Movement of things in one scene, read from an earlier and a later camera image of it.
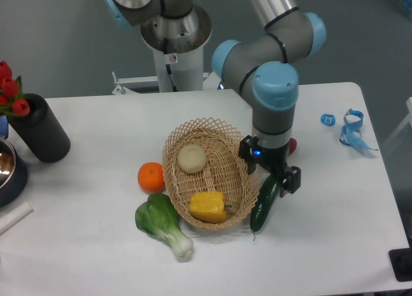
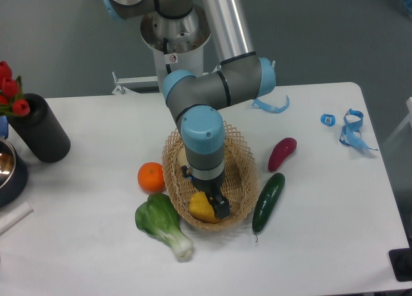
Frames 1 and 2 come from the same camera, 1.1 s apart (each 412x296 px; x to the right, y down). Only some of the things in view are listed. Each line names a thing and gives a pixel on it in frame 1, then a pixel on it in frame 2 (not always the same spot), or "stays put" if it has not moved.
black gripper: [273, 160] -> [212, 189]
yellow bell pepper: [208, 206] stays put
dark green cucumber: [265, 203] stays put
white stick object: [15, 215] stays put
